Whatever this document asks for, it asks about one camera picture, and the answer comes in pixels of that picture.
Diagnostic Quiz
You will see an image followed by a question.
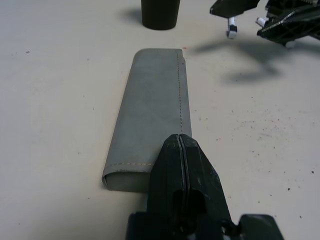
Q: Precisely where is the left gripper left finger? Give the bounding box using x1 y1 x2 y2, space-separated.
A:
148 134 187 218

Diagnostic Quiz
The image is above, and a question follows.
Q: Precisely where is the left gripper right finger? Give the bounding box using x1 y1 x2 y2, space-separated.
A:
179 134 235 226

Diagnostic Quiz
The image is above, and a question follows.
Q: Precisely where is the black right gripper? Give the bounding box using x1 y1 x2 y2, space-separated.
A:
209 0 320 48

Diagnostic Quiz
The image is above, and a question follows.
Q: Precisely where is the grey glasses case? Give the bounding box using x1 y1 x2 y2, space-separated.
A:
101 48 193 193

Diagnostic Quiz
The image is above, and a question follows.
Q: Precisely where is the black plastic cup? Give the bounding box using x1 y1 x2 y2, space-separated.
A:
140 0 181 31

